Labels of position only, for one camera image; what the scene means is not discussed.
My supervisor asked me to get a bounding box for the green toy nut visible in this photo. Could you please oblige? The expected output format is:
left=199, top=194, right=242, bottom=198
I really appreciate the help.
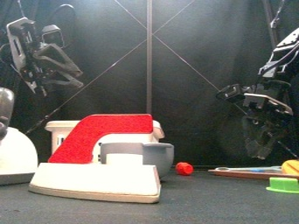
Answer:
left=266, top=176, right=299, bottom=194

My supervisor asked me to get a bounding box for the gray toy wrench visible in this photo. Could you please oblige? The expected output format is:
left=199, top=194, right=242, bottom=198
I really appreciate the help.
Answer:
left=214, top=165, right=285, bottom=173

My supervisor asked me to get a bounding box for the yellow toy piece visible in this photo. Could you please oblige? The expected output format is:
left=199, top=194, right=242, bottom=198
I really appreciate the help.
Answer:
left=281, top=158, right=299, bottom=176

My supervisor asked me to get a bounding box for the wooden board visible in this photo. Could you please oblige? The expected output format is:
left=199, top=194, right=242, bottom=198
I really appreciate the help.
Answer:
left=207, top=167, right=299, bottom=181

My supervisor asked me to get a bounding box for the white plastic basket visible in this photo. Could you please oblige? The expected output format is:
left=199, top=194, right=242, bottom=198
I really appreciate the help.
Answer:
left=43, top=119, right=166, bottom=165

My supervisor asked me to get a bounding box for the gray toy mixing bowl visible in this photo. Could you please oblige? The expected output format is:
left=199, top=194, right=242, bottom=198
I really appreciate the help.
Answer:
left=99, top=141, right=175, bottom=179

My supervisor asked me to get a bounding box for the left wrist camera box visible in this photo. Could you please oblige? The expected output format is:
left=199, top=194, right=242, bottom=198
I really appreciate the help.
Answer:
left=42, top=24, right=66, bottom=48

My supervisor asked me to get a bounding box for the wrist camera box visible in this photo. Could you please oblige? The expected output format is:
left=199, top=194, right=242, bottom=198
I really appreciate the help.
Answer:
left=215, top=83, right=251, bottom=104
left=42, top=24, right=66, bottom=48

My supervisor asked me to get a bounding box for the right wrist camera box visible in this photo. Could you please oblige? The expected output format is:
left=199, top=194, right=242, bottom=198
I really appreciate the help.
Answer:
left=215, top=83, right=251, bottom=104

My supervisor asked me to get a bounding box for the black cable loop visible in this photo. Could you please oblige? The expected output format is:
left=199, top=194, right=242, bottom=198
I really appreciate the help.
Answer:
left=46, top=3, right=79, bottom=49

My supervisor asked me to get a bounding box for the vertical metal frame pole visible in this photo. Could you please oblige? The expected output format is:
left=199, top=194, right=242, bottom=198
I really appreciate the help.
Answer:
left=145, top=0, right=155, bottom=115

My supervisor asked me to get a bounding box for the white toy kettle gray handle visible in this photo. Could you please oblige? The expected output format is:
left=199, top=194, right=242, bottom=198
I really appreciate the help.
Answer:
left=0, top=87, right=40, bottom=186

